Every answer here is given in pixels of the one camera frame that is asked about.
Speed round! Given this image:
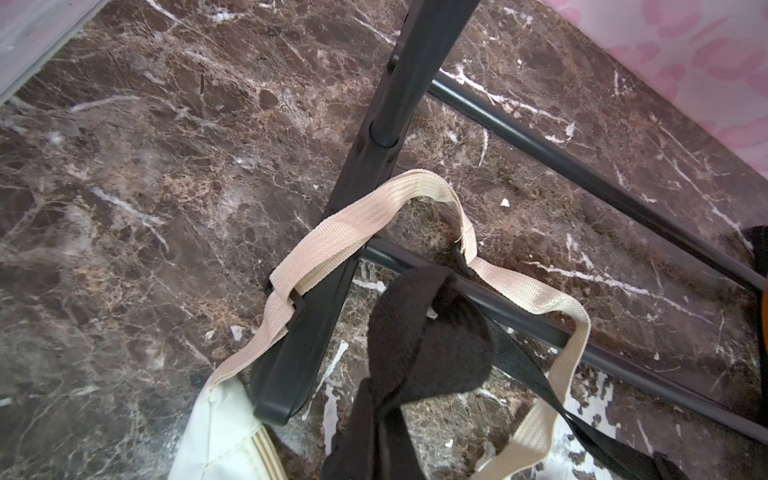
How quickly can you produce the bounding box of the cream white sling bag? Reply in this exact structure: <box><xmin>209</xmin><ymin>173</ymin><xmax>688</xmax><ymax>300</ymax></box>
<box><xmin>169</xmin><ymin>169</ymin><xmax>591</xmax><ymax>479</ymax></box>

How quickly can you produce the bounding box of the black clothes rack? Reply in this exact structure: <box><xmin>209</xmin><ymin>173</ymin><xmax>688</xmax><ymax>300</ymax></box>
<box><xmin>220</xmin><ymin>1</ymin><xmax>767</xmax><ymax>423</ymax></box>

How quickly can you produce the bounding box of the black sling bag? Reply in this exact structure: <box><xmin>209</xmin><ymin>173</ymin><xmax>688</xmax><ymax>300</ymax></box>
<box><xmin>321</xmin><ymin>266</ymin><xmax>685</xmax><ymax>479</ymax></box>

